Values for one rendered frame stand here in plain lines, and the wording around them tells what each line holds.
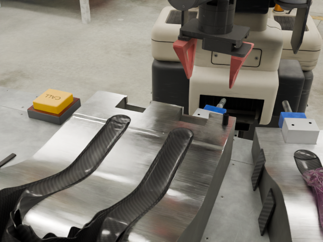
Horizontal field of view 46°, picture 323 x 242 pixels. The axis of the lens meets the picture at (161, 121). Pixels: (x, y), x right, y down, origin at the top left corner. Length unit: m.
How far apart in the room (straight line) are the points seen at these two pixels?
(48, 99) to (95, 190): 0.37
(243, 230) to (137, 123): 0.23
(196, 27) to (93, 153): 0.26
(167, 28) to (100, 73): 1.58
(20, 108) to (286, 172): 0.57
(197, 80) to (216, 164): 0.45
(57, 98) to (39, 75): 2.05
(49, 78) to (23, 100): 1.90
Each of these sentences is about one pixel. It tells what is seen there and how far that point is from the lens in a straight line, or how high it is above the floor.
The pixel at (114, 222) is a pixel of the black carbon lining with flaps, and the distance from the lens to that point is 0.43.
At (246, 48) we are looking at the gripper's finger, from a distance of 0.63.
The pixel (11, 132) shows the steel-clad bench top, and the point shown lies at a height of 0.80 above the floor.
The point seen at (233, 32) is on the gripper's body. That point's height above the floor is 1.02.
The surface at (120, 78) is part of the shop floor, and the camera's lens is 2.69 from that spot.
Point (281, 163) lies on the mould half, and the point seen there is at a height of 0.86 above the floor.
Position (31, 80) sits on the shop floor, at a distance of 2.81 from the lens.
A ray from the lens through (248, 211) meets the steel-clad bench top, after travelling 0.61.
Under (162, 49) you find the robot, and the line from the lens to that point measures 1.27.
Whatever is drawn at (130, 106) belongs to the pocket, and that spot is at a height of 0.87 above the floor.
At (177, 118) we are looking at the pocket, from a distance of 0.65.
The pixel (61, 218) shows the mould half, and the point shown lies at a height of 0.93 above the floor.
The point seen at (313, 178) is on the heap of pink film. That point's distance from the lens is 0.53.
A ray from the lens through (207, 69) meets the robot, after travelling 0.99.
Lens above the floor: 1.24
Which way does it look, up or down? 34 degrees down
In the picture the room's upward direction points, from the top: straight up
